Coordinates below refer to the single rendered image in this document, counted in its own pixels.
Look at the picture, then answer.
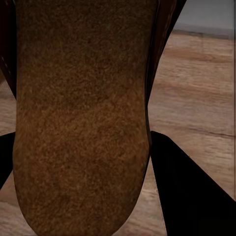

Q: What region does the sandal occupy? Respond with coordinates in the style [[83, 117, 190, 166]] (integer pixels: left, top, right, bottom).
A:
[[0, 0, 187, 236]]

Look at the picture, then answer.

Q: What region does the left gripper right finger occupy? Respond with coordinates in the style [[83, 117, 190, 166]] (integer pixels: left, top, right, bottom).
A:
[[150, 131, 236, 236]]

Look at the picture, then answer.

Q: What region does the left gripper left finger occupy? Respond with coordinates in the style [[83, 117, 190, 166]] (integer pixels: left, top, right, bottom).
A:
[[0, 132, 15, 189]]

